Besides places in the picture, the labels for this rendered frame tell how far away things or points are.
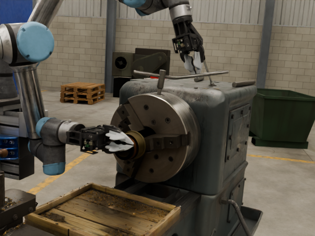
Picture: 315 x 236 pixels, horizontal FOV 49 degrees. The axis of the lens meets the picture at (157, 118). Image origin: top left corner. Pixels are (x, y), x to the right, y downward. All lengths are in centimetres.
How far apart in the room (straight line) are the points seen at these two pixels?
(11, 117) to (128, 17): 1030
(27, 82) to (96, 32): 1065
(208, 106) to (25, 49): 63
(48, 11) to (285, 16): 1013
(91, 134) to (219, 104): 47
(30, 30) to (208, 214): 89
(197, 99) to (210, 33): 986
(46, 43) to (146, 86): 46
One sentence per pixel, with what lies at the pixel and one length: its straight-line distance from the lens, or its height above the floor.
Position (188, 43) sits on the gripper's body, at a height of 142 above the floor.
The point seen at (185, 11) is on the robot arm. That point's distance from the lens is 125.
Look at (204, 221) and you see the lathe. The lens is 137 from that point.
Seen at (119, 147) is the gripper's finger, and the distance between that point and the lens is 106.
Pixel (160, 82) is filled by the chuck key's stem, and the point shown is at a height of 128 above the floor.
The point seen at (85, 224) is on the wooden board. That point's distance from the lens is 104.
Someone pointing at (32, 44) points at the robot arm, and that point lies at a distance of 109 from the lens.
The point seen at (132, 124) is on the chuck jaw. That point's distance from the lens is 115.
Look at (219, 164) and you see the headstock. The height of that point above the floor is 99.
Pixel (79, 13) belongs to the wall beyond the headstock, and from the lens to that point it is 1220.
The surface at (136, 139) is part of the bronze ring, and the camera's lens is 108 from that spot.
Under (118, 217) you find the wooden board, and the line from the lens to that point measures 108.
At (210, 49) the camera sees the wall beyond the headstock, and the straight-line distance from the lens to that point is 1107.
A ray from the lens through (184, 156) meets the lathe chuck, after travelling 114.
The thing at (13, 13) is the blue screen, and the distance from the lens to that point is 693.
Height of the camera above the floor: 138
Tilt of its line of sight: 11 degrees down
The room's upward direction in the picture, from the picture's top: 4 degrees clockwise
